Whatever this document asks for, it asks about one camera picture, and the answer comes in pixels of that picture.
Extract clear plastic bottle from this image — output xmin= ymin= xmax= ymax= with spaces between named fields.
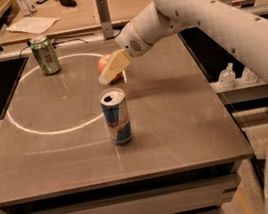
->
xmin=241 ymin=67 xmax=258 ymax=85
xmin=217 ymin=62 xmax=236 ymax=91

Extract black cable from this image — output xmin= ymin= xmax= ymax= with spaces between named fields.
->
xmin=17 ymin=28 xmax=125 ymax=59

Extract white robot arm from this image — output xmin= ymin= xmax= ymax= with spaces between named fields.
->
xmin=98 ymin=0 xmax=268 ymax=214

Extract white bottle on desk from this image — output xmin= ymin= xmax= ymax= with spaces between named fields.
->
xmin=16 ymin=0 xmax=37 ymax=17

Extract blue silver energy drink can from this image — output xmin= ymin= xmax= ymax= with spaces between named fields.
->
xmin=99 ymin=87 xmax=132 ymax=145

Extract white table base drawers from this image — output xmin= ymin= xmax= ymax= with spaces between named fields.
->
xmin=0 ymin=160 xmax=241 ymax=214

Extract black computer mouse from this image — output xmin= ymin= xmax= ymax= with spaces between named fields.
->
xmin=59 ymin=0 xmax=77 ymax=8

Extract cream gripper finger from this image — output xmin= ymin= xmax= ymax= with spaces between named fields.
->
xmin=98 ymin=49 xmax=131 ymax=85

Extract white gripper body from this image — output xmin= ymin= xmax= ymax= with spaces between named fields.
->
xmin=115 ymin=15 xmax=156 ymax=57

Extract white paper sheet left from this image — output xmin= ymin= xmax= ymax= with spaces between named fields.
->
xmin=7 ymin=17 xmax=58 ymax=35

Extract middle metal bracket post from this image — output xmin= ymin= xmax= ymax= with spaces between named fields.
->
xmin=95 ymin=0 xmax=114 ymax=39

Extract green soda can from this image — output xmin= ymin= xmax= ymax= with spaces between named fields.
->
xmin=29 ymin=34 xmax=61 ymax=75

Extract red apple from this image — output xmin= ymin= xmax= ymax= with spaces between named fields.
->
xmin=96 ymin=54 xmax=110 ymax=74

